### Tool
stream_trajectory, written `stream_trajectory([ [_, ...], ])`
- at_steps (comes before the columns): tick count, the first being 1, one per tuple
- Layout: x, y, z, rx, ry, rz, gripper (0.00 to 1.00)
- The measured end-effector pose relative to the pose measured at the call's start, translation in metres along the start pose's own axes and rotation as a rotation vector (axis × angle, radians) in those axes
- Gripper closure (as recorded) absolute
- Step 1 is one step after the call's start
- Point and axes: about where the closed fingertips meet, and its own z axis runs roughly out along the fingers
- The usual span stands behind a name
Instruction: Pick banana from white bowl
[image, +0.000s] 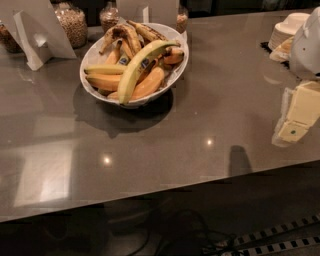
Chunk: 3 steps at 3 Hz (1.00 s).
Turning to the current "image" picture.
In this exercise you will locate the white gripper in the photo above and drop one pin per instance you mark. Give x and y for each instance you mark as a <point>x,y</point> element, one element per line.
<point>306,53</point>

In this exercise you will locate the long greenish yellow banana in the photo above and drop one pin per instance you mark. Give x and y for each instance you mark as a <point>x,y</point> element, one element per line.
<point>138,64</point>

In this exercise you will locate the orange banana right side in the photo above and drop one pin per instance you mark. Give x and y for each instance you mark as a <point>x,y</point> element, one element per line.
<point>173,56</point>

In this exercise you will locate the orange banana front right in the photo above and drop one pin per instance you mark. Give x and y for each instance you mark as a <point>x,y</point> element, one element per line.
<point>149,84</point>

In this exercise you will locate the spotted banana at back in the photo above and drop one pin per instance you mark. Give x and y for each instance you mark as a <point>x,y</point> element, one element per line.
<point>147,32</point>

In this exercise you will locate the brown spotted banana bunch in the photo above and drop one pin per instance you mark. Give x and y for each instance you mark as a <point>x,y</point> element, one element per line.
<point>121,31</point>

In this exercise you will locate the orange yellow banana left lower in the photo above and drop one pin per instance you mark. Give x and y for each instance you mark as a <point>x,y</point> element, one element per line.
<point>105,82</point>

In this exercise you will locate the orange banana upright centre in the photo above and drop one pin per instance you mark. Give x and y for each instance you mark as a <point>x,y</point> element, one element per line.
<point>114,55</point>

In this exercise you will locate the yellow banana left upper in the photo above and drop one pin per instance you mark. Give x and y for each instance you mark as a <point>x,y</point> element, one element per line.
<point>104,69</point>

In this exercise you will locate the stack of white paper plates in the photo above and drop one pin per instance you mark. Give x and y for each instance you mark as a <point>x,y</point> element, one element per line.
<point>286,29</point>

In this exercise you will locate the black white checkered strip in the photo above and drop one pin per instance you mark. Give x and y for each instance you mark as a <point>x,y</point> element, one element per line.
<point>267,241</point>

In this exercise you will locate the glass jar behind sign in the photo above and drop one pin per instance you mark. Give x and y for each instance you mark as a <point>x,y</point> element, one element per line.
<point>182,19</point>

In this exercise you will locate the white sign card back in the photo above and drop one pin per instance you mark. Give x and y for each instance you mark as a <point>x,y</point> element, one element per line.
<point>149,11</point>

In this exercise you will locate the glass jar centre back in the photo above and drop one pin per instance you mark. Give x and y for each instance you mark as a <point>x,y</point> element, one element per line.
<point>109,15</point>

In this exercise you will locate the glass jar of nuts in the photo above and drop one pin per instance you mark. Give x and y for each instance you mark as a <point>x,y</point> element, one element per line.
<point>73,21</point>

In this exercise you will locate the white folded sign left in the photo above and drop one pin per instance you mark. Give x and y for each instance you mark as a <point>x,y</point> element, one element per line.
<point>37,30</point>

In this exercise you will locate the glass jar far left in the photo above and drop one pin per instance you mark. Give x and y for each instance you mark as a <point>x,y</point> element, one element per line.
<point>7,40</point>

